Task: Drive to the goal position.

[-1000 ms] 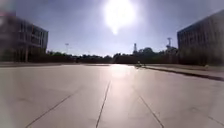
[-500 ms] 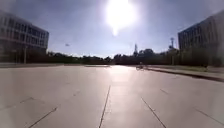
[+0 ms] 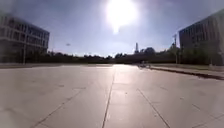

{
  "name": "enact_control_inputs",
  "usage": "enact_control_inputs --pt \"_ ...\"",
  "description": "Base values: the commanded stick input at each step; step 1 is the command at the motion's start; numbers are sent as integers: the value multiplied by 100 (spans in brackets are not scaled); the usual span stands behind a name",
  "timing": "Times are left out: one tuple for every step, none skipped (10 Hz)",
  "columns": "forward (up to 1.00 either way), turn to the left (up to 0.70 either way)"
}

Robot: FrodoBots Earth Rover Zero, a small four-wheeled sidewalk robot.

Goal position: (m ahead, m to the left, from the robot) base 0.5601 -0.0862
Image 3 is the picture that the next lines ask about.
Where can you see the row of dark trees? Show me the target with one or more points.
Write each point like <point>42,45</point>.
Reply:
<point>100,59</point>

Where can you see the distant tower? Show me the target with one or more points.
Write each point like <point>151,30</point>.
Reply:
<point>136,47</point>

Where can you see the vehicle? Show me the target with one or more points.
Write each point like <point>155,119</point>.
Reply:
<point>144,65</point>

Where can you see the grey concrete slab plaza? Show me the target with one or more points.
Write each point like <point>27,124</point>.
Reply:
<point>83,93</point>

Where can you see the tall light mast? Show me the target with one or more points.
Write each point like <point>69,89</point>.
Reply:
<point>68,47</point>

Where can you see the pole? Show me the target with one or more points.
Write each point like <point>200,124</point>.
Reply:
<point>175,48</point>

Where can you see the dark kerb strip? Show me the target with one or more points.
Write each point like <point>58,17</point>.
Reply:
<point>193,73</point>

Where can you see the raised pavement beside kerb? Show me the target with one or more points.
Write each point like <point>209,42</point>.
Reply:
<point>196,69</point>

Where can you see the glass-fronted grey building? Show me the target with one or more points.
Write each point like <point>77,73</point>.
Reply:
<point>21,40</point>

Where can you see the dark multi-storey building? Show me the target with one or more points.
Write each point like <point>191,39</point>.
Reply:
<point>204,38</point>

